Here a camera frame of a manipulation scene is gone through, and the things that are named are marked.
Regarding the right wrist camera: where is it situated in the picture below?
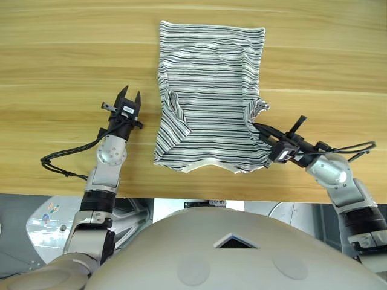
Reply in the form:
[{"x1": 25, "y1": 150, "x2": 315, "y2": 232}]
[{"x1": 267, "y1": 141, "x2": 301, "y2": 166}]

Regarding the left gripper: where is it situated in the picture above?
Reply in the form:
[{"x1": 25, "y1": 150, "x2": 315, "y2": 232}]
[{"x1": 100, "y1": 85, "x2": 145, "y2": 141}]

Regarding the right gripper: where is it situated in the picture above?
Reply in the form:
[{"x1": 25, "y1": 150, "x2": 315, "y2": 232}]
[{"x1": 251, "y1": 115, "x2": 330, "y2": 169}]

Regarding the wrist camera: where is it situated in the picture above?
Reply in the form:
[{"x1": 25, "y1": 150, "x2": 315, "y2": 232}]
[
  {"x1": 115, "y1": 98, "x2": 141, "y2": 121},
  {"x1": 267, "y1": 141, "x2": 301, "y2": 166}
]

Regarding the striped T-shirt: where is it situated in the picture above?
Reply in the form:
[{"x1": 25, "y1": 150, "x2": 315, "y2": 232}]
[{"x1": 152, "y1": 19, "x2": 273, "y2": 176}]

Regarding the black cable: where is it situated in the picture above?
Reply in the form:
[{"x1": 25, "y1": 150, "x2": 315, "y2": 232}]
[
  {"x1": 314, "y1": 140, "x2": 377, "y2": 163},
  {"x1": 40, "y1": 119, "x2": 135, "y2": 181}
]

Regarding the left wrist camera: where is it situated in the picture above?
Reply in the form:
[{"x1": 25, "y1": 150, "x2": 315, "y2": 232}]
[{"x1": 115, "y1": 98, "x2": 141, "y2": 121}]

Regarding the robot body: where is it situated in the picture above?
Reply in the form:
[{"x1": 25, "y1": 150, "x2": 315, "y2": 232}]
[{"x1": 86, "y1": 199, "x2": 387, "y2": 290}]

